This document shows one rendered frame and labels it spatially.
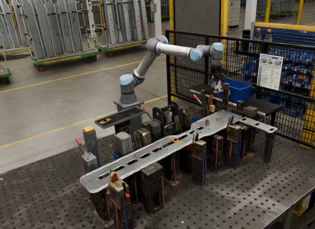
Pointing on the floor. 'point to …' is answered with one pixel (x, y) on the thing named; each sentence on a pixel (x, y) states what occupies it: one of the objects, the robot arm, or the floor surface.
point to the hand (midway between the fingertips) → (218, 88)
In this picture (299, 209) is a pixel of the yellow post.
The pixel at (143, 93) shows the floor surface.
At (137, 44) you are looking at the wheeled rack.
